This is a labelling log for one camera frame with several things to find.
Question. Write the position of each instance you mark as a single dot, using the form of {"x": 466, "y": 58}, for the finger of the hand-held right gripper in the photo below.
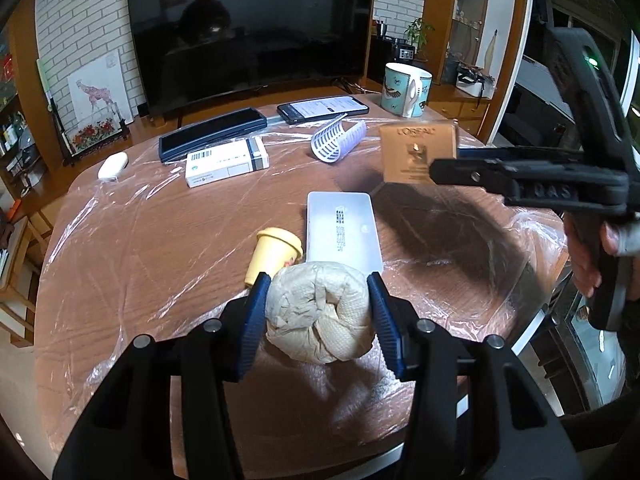
{"x": 475, "y": 175}
{"x": 525, "y": 153}

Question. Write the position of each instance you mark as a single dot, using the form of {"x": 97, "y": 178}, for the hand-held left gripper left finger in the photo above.
{"x": 252, "y": 325}

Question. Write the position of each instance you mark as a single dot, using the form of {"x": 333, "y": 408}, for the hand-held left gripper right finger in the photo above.
{"x": 387, "y": 325}

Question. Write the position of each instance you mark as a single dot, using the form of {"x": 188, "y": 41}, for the paper ball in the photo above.
{"x": 320, "y": 310}

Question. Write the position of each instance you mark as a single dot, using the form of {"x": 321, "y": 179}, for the tan cardboard box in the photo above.
{"x": 405, "y": 150}

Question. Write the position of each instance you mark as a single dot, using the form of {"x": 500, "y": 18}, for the person's right hand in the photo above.
{"x": 582, "y": 270}

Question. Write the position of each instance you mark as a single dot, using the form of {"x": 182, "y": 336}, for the yellow plastic cup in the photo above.
{"x": 270, "y": 255}

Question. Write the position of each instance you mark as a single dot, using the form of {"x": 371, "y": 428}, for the white basket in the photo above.
{"x": 472, "y": 87}

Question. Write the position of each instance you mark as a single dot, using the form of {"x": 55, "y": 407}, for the feather decoration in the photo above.
{"x": 492, "y": 52}

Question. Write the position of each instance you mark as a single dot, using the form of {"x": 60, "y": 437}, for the white flat rectangular box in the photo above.
{"x": 345, "y": 225}

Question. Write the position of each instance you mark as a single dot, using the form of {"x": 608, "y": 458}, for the blue butterfly ceramic mug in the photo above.
{"x": 397, "y": 90}

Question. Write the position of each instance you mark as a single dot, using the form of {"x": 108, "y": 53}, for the clear plastic table cover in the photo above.
{"x": 150, "y": 240}

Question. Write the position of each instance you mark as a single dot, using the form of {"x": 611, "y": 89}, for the black coffee machine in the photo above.
{"x": 402, "y": 52}

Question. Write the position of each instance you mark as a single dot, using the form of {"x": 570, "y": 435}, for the white ribbed plastic curler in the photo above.
{"x": 332, "y": 140}

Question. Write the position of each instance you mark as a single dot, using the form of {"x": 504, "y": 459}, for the potted green plant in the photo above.
{"x": 420, "y": 32}

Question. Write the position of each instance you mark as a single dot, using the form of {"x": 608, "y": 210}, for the glass display cabinet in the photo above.
{"x": 467, "y": 10}

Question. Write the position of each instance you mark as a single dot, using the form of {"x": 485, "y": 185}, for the white medicine box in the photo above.
{"x": 220, "y": 165}

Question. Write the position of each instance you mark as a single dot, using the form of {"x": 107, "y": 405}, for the black smartphone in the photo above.
{"x": 325, "y": 107}

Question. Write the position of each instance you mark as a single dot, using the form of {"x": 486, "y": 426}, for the metal cup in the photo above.
{"x": 381, "y": 27}

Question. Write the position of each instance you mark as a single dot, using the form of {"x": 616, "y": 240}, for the navy blue flat case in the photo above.
{"x": 210, "y": 132}

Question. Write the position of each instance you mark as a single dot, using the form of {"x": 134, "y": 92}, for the white computer mouse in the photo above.
{"x": 112, "y": 166}

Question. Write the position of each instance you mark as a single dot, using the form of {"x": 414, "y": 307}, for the light wooden chair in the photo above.
{"x": 20, "y": 310}

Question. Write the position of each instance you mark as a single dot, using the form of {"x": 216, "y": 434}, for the framed red flower picture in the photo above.
{"x": 92, "y": 132}

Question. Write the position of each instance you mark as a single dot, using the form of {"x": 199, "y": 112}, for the large black television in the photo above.
{"x": 250, "y": 35}

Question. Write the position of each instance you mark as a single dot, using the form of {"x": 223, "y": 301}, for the giraffe drawing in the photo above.
{"x": 97, "y": 92}

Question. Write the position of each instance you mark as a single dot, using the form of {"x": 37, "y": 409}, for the wooden shelf unit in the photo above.
{"x": 15, "y": 125}

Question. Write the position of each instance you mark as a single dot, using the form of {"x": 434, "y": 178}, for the green rolled tube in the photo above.
{"x": 46, "y": 85}

